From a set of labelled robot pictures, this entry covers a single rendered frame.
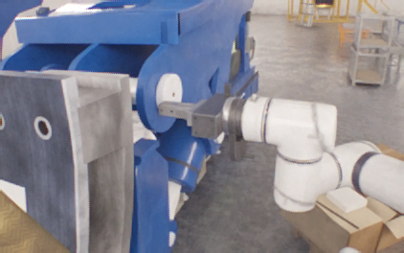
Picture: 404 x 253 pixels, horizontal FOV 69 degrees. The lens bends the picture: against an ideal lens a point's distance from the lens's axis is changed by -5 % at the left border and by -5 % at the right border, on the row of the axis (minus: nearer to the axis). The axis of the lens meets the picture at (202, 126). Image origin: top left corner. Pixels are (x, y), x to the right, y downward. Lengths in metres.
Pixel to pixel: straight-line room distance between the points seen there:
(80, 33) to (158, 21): 0.33
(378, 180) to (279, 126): 0.21
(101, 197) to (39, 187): 0.18
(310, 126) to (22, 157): 0.60
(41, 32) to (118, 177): 0.78
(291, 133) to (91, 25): 0.86
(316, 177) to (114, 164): 0.47
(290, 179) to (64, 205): 0.46
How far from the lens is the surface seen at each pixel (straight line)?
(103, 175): 0.82
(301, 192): 0.62
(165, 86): 0.96
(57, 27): 1.32
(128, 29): 1.11
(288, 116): 0.55
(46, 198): 0.74
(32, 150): 0.73
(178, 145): 1.45
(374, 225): 3.25
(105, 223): 0.87
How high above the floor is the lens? 2.53
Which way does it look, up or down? 24 degrees down
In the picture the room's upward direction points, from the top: 2 degrees counter-clockwise
